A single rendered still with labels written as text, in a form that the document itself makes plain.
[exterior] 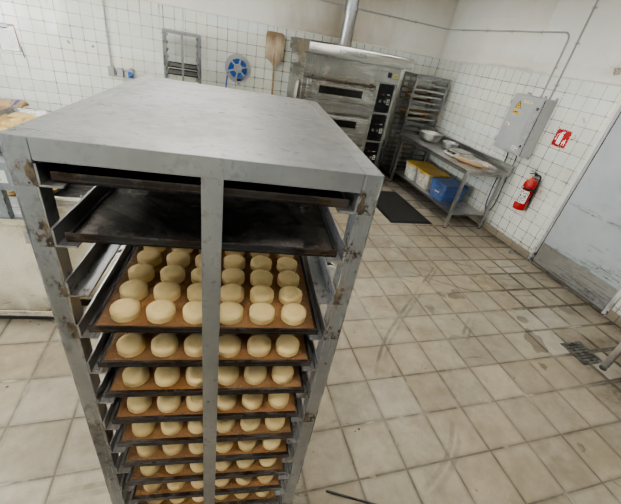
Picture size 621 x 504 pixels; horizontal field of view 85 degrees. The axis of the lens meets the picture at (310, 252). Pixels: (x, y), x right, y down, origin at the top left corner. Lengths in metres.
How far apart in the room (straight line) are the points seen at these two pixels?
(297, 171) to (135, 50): 5.92
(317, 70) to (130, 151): 5.05
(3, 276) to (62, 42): 4.29
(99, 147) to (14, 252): 2.28
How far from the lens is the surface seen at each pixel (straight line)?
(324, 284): 0.65
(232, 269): 0.78
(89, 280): 0.66
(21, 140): 0.54
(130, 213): 0.66
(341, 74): 5.59
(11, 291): 2.96
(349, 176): 0.49
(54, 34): 6.56
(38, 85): 6.75
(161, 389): 0.82
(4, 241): 2.73
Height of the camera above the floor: 1.96
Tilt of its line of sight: 31 degrees down
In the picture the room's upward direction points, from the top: 11 degrees clockwise
